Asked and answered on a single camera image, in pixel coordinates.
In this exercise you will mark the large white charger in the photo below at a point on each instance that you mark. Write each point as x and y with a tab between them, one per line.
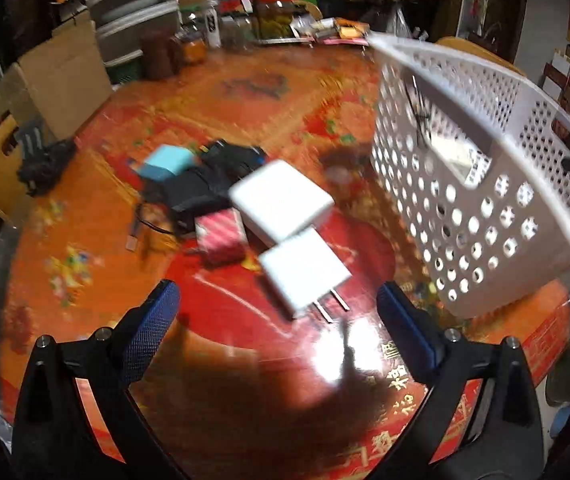
280	200

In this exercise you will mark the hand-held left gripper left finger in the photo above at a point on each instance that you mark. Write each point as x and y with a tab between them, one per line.
151	327

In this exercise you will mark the pickle jar with red lid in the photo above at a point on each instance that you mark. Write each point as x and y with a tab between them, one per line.
276	12

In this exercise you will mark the brown jar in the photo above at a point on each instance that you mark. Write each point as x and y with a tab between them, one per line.
155	52

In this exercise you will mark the white bottle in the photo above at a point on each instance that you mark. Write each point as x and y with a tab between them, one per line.
213	25

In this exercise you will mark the black cloth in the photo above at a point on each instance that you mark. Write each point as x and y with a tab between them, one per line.
45	162

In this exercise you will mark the metal lid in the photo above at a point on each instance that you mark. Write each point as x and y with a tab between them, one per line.
565	382

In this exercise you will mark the teal multi-port charger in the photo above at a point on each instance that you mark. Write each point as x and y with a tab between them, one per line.
167	162

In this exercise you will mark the brown cardboard box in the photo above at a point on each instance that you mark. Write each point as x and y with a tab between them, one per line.
65	85

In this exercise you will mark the black dual-port charger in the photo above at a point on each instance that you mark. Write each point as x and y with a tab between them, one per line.
235	160

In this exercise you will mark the white perforated plastic basket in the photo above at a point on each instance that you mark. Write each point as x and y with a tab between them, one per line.
465	82

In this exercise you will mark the orange jar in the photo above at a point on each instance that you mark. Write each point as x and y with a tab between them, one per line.
193	50

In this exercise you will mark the red cartoon print charger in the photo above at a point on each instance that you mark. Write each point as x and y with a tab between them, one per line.
220	237

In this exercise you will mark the metal binder clip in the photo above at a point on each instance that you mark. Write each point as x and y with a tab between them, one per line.
419	115

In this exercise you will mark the small white pronged charger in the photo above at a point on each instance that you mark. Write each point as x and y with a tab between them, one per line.
300	270

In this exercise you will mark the plastic drawer cabinet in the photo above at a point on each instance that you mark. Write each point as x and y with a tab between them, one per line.
130	15

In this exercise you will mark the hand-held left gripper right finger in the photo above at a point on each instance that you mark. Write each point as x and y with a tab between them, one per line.
407	332

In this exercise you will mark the clear plastic bag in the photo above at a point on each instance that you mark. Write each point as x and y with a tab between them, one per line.
399	22

